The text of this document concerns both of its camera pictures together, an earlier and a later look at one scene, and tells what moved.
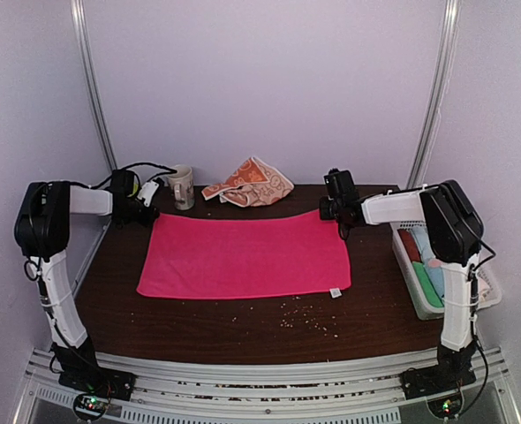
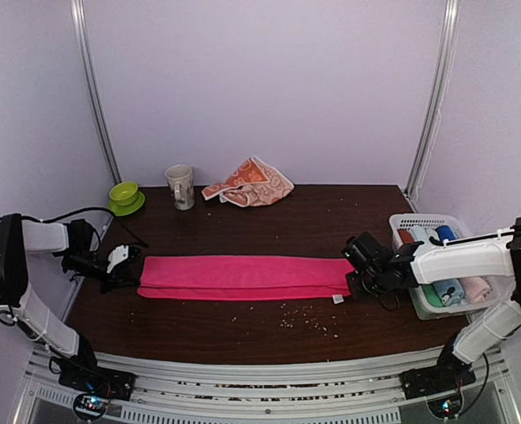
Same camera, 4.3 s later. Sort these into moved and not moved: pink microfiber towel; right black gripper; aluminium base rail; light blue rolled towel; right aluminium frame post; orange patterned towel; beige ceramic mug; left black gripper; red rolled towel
Moved: pink microfiber towel; left black gripper; right black gripper
Not moved: aluminium base rail; light blue rolled towel; orange patterned towel; beige ceramic mug; red rolled towel; right aluminium frame post
